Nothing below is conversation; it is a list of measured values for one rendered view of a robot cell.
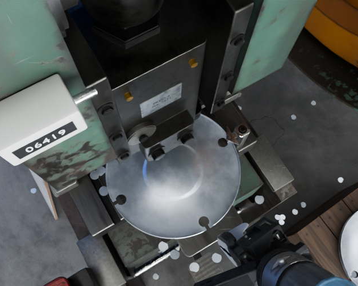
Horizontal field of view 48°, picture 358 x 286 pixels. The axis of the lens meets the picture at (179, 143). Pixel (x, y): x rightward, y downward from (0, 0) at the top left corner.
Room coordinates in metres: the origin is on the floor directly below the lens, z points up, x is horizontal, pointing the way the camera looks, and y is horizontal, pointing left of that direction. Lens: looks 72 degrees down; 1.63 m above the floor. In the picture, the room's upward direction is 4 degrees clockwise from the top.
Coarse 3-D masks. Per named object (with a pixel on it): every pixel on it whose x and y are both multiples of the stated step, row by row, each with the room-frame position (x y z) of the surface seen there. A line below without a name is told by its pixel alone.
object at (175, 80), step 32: (96, 32) 0.29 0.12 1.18; (128, 32) 0.29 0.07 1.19; (160, 32) 0.30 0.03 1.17; (192, 32) 0.31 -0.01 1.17; (128, 64) 0.25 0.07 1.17; (160, 64) 0.26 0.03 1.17; (192, 64) 0.27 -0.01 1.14; (128, 96) 0.22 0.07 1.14; (160, 96) 0.25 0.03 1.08; (192, 96) 0.29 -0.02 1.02; (128, 128) 0.22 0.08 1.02; (160, 128) 0.24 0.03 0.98; (192, 128) 0.25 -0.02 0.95
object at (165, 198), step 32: (128, 160) 0.23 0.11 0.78; (160, 160) 0.24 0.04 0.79; (192, 160) 0.24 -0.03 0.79; (224, 160) 0.25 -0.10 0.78; (128, 192) 0.16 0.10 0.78; (160, 192) 0.17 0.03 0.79; (192, 192) 0.17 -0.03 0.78; (224, 192) 0.18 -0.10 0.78; (160, 224) 0.10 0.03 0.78; (192, 224) 0.11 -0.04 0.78
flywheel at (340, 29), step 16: (320, 0) 0.48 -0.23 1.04; (336, 0) 0.47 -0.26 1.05; (352, 0) 0.45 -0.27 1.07; (320, 16) 0.45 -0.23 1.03; (336, 16) 0.44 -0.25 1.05; (352, 16) 0.43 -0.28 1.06; (320, 32) 0.44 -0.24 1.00; (336, 32) 0.41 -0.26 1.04; (352, 32) 0.40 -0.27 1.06; (336, 48) 0.40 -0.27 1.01; (352, 48) 0.38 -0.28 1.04; (352, 64) 0.37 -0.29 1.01
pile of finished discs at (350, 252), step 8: (352, 216) 0.21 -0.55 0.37; (344, 224) 0.19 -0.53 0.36; (352, 224) 0.19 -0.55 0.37; (344, 232) 0.16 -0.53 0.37; (352, 232) 0.16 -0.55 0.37; (344, 240) 0.14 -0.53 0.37; (352, 240) 0.14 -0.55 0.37; (344, 248) 0.11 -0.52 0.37; (352, 248) 0.12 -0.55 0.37; (344, 256) 0.09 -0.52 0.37; (352, 256) 0.09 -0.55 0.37; (344, 264) 0.07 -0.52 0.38; (352, 264) 0.07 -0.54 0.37; (352, 272) 0.05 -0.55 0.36; (352, 280) 0.02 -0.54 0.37
